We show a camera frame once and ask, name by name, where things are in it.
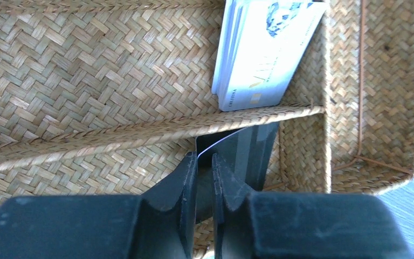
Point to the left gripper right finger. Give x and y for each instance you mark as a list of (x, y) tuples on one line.
[(252, 224)]

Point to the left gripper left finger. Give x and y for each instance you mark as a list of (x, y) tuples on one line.
[(156, 224)]

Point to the white credit card in tray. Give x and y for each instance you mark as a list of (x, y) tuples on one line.
[(260, 46)]

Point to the woven wicker tray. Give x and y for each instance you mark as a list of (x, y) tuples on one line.
[(107, 97)]

